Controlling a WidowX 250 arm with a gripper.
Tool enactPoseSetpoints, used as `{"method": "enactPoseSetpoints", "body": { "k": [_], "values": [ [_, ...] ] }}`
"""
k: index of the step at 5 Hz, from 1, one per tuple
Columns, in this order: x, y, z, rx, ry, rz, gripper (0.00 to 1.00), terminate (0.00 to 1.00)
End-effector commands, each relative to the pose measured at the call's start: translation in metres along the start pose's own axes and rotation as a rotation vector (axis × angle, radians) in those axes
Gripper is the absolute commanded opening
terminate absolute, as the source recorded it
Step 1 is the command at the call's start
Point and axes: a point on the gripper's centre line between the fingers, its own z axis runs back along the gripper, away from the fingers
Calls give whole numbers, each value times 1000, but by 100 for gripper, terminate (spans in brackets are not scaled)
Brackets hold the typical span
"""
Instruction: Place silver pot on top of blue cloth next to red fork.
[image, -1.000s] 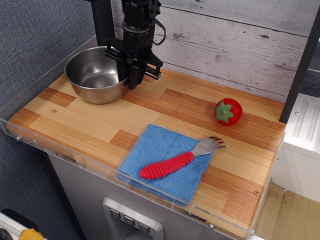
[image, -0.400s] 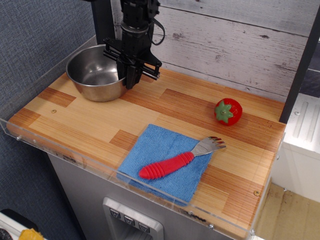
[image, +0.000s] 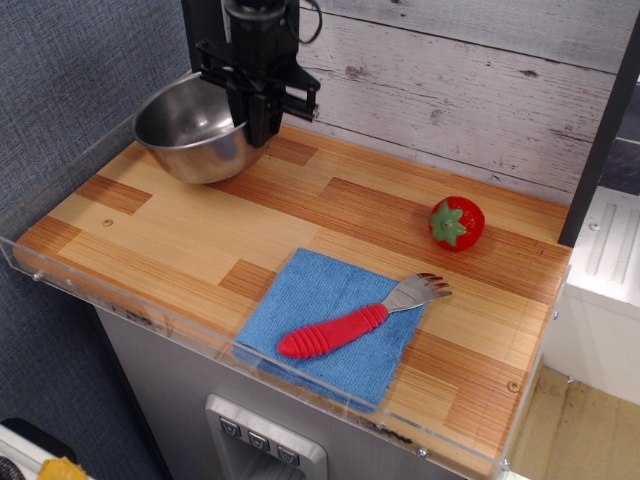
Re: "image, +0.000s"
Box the blue cloth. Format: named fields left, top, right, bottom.
left=233, top=247, right=427, bottom=406

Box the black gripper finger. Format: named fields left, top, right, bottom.
left=226, top=84, right=249, bottom=127
left=247, top=94, right=283, bottom=148

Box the clear acrylic table guard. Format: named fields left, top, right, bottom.
left=0, top=74, right=572, bottom=476

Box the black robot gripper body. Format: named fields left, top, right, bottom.
left=197, top=1, right=321, bottom=121

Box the black vertical post left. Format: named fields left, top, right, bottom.
left=181, top=0, right=226, bottom=73

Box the grey cabinet with buttons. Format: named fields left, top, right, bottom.
left=97, top=310, right=457, bottom=479

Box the black vertical post right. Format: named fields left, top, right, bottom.
left=558, top=17, right=639, bottom=247

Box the black vertical post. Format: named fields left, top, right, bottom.
left=181, top=0, right=226, bottom=73
left=558, top=17, right=639, bottom=247

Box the red toy strawberry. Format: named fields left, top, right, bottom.
left=428, top=196, right=485, bottom=252

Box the silver metal pot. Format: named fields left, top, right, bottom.
left=133, top=73, right=267, bottom=184

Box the red handled metal fork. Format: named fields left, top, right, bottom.
left=277, top=273, right=452, bottom=359

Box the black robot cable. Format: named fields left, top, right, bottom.
left=297, top=0, right=324, bottom=45

